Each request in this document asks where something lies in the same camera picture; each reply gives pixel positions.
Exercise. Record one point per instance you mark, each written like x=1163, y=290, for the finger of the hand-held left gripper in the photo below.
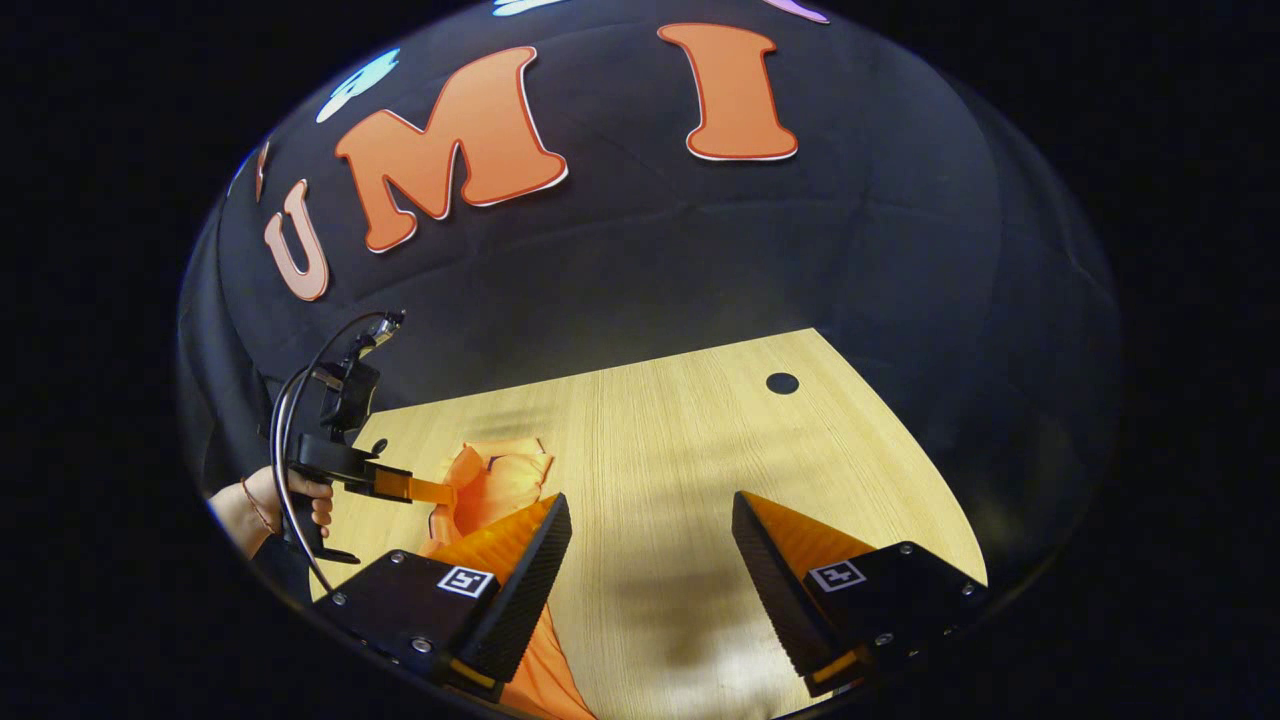
x=420, y=488

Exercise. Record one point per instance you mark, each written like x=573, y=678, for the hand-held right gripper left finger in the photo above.
x=525, y=590

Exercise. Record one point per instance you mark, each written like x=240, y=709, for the orange T-shirt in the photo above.
x=500, y=485

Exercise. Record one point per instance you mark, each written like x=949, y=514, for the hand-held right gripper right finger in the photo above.
x=775, y=590

